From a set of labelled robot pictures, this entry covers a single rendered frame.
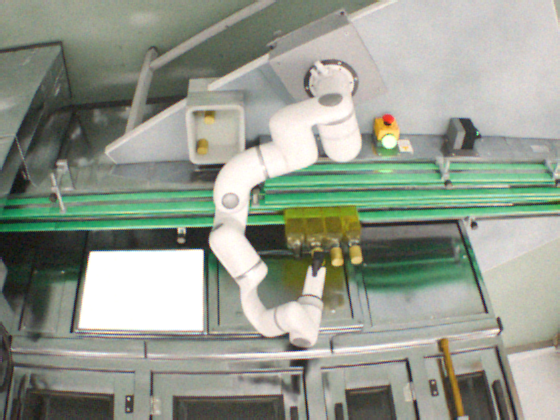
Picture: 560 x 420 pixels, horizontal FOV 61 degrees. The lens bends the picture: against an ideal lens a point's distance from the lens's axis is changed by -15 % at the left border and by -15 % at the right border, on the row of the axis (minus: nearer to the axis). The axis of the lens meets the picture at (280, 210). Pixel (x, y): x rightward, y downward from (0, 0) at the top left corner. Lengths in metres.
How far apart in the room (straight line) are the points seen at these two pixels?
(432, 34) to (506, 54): 0.29
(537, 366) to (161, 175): 4.48
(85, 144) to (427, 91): 1.42
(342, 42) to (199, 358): 0.98
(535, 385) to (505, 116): 3.83
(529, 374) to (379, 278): 3.82
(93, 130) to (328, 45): 1.29
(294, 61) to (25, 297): 1.18
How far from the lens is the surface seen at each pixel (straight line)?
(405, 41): 1.67
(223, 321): 1.65
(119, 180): 1.83
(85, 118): 2.54
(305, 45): 1.50
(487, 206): 2.00
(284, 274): 1.76
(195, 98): 1.66
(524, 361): 5.53
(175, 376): 1.62
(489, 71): 1.83
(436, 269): 1.90
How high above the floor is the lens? 2.15
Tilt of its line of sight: 43 degrees down
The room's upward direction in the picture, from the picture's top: 174 degrees clockwise
